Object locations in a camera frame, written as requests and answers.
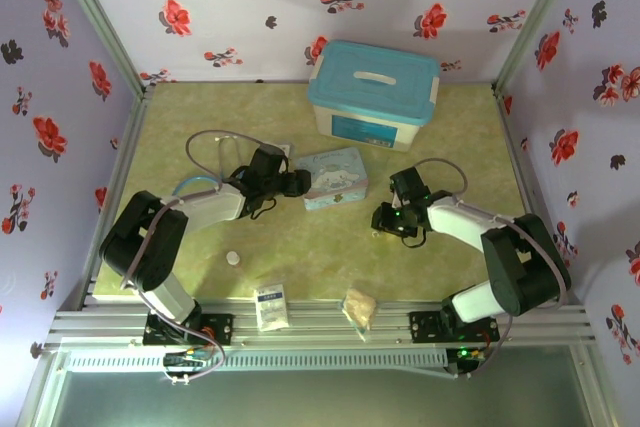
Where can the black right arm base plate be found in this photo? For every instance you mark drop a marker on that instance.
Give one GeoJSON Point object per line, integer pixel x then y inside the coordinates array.
{"type": "Point", "coordinates": [425, 327]}

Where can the aluminium corner post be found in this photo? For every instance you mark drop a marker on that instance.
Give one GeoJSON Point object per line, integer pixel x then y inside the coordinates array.
{"type": "Point", "coordinates": [95, 17]}
{"type": "Point", "coordinates": [537, 12]}

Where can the stethoscope with blue tube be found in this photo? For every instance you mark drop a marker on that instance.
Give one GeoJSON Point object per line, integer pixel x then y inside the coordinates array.
{"type": "Point", "coordinates": [222, 157]}

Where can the tan snack packet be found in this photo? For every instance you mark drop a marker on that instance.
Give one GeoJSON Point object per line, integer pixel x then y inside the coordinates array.
{"type": "Point", "coordinates": [360, 309]}

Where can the aluminium side rail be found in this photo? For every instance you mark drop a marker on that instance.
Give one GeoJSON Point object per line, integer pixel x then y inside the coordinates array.
{"type": "Point", "coordinates": [125, 157]}
{"type": "Point", "coordinates": [522, 167]}

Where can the aluminium front rail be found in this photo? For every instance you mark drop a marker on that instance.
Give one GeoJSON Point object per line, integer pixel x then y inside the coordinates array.
{"type": "Point", "coordinates": [320, 322]}

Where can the left circuit board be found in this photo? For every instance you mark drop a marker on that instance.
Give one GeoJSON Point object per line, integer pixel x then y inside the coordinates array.
{"type": "Point", "coordinates": [185, 360]}

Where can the white storage box blue lid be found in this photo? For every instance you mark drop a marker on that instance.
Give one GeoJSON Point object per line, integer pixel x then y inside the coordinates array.
{"type": "Point", "coordinates": [370, 97]}

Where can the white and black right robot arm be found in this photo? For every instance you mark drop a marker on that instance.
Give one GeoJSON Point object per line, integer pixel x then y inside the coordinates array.
{"type": "Point", "coordinates": [520, 267]}

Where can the blue cartoon tin box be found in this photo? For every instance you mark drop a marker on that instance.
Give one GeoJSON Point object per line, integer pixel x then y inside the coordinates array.
{"type": "Point", "coordinates": [332, 174]}

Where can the white gauze packet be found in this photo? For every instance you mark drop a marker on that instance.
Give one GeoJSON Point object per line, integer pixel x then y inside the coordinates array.
{"type": "Point", "coordinates": [271, 308]}

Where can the small white round cap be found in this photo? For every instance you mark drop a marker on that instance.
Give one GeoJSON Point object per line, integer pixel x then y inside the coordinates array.
{"type": "Point", "coordinates": [233, 259]}

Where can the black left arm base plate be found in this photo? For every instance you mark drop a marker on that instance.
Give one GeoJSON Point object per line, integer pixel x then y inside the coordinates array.
{"type": "Point", "coordinates": [220, 329]}

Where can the right circuit board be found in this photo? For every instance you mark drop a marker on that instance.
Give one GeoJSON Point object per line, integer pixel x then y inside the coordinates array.
{"type": "Point", "coordinates": [467, 354]}

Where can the circuit board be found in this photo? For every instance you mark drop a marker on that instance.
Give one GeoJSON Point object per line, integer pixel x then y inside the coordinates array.
{"type": "Point", "coordinates": [467, 354]}
{"type": "Point", "coordinates": [185, 360]}

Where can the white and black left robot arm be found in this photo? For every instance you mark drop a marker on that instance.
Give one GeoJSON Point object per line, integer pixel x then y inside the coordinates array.
{"type": "Point", "coordinates": [150, 237]}

